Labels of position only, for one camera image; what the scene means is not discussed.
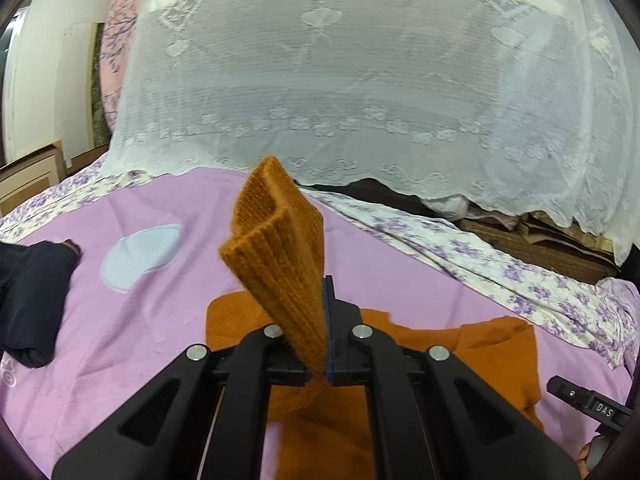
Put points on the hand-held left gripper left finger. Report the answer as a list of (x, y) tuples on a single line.
[(257, 355)]

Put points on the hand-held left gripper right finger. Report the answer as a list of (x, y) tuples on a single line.
[(330, 330)]

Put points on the orange knitted sweater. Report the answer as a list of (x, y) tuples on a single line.
[(285, 260)]

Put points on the lilac blanket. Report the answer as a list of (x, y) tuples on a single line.
[(150, 320)]

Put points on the purple floral bedsheet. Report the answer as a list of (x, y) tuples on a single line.
[(450, 250)]

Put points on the dark brown cloth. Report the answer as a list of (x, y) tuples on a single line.
[(380, 192)]

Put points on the brown woven mat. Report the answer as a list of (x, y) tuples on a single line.
[(540, 245)]

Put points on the white cloth bundle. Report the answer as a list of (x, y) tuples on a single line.
[(447, 204)]

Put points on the dark navy garment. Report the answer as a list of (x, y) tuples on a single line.
[(30, 300)]

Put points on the white lace cover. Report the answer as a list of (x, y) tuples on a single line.
[(350, 85)]

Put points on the wooden furniture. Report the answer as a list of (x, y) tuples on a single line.
[(27, 177)]

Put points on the dark mottled board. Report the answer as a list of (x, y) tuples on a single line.
[(99, 90)]

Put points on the pink floral cloth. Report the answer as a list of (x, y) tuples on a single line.
[(116, 55)]

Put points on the window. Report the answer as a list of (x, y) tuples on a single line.
[(7, 70)]

